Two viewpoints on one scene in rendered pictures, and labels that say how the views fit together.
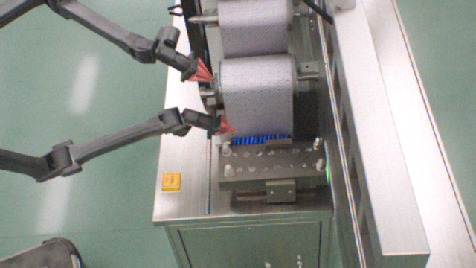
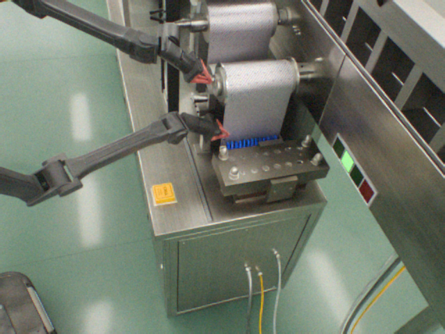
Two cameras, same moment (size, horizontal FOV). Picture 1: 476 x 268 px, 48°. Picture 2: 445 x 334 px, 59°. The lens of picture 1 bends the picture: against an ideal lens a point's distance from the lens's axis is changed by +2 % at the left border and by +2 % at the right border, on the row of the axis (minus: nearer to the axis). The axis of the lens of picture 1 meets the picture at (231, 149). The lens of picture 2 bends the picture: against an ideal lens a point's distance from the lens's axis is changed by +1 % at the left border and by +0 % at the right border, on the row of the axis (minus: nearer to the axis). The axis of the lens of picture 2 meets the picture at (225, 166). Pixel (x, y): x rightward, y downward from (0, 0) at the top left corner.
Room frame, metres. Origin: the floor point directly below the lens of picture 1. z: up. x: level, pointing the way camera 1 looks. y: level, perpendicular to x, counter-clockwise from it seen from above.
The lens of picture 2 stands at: (0.36, 0.48, 2.08)
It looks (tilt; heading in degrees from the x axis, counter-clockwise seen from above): 49 degrees down; 330
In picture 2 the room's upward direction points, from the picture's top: 8 degrees clockwise
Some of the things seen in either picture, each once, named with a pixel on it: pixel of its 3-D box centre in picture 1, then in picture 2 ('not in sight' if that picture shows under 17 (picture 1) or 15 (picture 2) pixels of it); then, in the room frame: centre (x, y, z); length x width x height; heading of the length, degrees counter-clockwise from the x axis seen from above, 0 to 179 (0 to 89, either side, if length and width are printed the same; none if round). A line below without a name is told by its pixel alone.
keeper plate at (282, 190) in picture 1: (280, 191); (281, 189); (1.04, -0.15, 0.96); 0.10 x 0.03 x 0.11; 83
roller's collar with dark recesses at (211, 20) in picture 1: (213, 17); (197, 22); (1.58, -0.01, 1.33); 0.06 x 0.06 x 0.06; 83
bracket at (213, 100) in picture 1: (217, 115); (203, 122); (1.37, 0.03, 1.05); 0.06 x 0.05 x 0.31; 83
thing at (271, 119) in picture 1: (259, 121); (253, 123); (1.26, -0.12, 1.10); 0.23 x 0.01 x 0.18; 83
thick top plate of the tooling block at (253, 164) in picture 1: (274, 164); (270, 165); (1.13, -0.14, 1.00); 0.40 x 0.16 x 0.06; 83
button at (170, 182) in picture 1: (170, 182); (163, 193); (1.20, 0.25, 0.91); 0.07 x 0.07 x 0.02; 83
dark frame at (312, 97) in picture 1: (271, 119); (251, 124); (1.35, -0.17, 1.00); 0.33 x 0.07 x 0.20; 83
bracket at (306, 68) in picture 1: (309, 68); (303, 68); (1.29, -0.30, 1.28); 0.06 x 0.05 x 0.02; 83
